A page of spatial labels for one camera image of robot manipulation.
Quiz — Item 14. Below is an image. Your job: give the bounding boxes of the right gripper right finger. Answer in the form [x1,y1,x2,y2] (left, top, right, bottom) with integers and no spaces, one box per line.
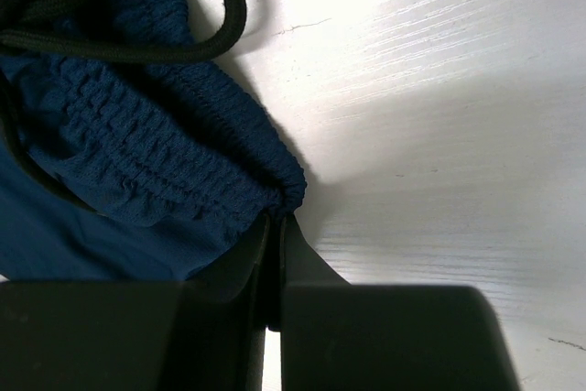
[275,217,519,390]

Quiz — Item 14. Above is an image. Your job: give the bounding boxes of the navy blue shorts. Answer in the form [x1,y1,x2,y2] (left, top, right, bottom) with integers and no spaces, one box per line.
[1,0,306,281]

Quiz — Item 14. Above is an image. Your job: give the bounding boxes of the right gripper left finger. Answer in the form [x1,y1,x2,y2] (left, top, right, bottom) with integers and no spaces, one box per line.
[1,216,268,390]

